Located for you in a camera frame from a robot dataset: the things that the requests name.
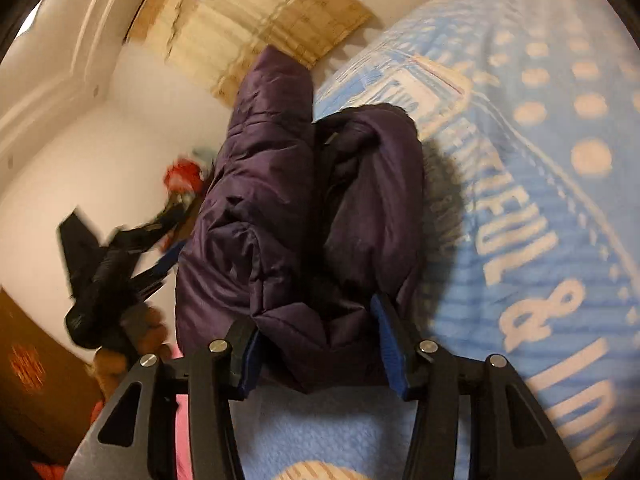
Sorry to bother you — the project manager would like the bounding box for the dark purple padded jacket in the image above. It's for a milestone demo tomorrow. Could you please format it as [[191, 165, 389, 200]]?
[[176, 47, 423, 392]]

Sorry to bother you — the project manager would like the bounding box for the person's left hand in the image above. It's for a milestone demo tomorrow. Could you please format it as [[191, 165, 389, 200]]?
[[91, 306, 172, 402]]

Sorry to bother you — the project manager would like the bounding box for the pink bed cover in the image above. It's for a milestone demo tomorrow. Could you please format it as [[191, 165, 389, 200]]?
[[175, 394, 193, 480]]

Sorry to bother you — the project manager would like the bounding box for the red gift box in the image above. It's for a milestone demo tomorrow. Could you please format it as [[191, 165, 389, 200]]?
[[163, 157, 205, 194]]

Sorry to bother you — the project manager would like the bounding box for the brown wooden door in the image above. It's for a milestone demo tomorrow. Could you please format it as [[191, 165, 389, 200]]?
[[0, 292, 102, 465]]

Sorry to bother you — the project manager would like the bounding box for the red double happiness sticker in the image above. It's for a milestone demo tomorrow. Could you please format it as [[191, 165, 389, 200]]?
[[9, 344, 47, 393]]

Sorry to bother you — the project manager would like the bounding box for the beige patterned curtain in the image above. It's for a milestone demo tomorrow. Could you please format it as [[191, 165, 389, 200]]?
[[127, 0, 372, 106]]

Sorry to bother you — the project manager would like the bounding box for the blue patterned bed blanket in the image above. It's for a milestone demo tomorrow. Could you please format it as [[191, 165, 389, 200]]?
[[229, 0, 640, 480]]

